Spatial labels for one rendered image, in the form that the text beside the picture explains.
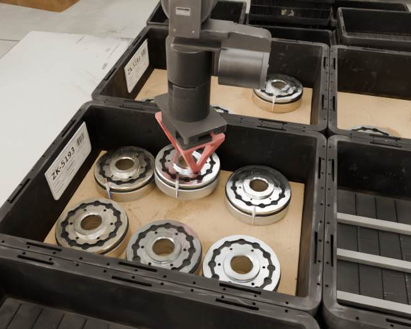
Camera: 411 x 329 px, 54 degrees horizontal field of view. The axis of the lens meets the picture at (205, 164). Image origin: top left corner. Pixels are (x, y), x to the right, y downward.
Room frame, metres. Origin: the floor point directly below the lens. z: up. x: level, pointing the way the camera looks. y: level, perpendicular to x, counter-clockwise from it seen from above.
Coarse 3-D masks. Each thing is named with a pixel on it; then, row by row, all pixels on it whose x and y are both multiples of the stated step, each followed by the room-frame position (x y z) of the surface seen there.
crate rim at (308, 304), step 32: (64, 128) 0.50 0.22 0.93; (256, 128) 0.50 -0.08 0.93; (288, 128) 0.50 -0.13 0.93; (320, 160) 0.44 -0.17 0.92; (320, 192) 0.36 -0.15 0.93; (0, 224) 0.31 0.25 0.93; (320, 224) 0.31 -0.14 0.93; (64, 256) 0.26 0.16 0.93; (96, 256) 0.26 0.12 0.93; (320, 256) 0.26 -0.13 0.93; (224, 288) 0.22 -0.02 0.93; (256, 288) 0.22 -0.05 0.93; (320, 288) 0.22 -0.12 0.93
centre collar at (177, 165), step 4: (180, 152) 0.48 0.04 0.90; (196, 152) 0.48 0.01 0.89; (176, 156) 0.47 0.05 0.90; (180, 156) 0.47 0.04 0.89; (192, 156) 0.47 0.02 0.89; (196, 156) 0.47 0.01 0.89; (200, 156) 0.47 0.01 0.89; (172, 160) 0.46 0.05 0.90; (176, 160) 0.46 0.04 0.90; (196, 160) 0.47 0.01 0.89; (176, 164) 0.45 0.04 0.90; (180, 164) 0.45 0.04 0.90; (176, 168) 0.44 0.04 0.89; (180, 168) 0.44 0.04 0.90; (184, 168) 0.44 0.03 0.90; (188, 168) 0.44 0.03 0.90; (188, 172) 0.44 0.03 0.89
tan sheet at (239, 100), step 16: (160, 80) 0.80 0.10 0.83; (144, 96) 0.73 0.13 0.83; (224, 96) 0.73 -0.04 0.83; (240, 96) 0.73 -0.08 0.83; (304, 96) 0.73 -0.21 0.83; (240, 112) 0.67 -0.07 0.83; (256, 112) 0.67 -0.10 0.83; (272, 112) 0.67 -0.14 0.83; (288, 112) 0.67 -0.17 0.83; (304, 112) 0.67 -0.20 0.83
